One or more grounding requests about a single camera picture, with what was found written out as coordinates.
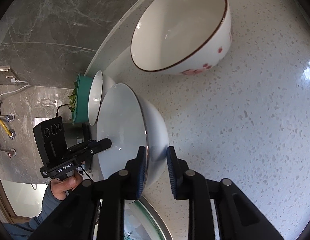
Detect green plastic basin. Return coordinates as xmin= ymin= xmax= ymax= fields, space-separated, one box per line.
xmin=71 ymin=73 xmax=94 ymax=125

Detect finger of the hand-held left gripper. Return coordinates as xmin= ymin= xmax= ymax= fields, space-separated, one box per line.
xmin=89 ymin=137 xmax=112 ymax=154

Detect small white bowl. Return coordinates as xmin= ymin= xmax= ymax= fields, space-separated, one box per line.
xmin=88 ymin=70 xmax=115 ymax=127

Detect white plug cable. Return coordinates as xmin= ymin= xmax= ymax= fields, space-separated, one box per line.
xmin=0 ymin=78 xmax=30 ymax=101

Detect yellow gas hose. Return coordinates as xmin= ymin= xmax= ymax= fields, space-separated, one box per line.
xmin=0 ymin=117 xmax=16 ymax=140

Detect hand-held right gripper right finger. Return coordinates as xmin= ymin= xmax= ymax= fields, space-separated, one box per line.
xmin=166 ymin=146 xmax=285 ymax=240

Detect person's left hand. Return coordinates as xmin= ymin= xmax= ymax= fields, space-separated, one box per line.
xmin=49 ymin=174 xmax=83 ymax=200

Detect leafy greens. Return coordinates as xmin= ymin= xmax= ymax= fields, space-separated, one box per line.
xmin=68 ymin=81 xmax=79 ymax=112

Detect white bowl with pink flowers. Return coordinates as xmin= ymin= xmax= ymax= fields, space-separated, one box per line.
xmin=130 ymin=0 xmax=232 ymax=75

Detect large white bowl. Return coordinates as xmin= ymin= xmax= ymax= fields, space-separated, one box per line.
xmin=96 ymin=83 xmax=169 ymax=200

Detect teal floral plate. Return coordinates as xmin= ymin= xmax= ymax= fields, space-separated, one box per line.
xmin=124 ymin=200 xmax=165 ymax=240

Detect wall socket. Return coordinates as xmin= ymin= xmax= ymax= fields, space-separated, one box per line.
xmin=0 ymin=65 xmax=19 ymax=83

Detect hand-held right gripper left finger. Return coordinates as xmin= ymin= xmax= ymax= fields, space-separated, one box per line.
xmin=29 ymin=145 xmax=149 ymax=240

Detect person's left forearm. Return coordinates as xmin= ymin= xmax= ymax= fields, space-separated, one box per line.
xmin=2 ymin=185 xmax=62 ymax=240

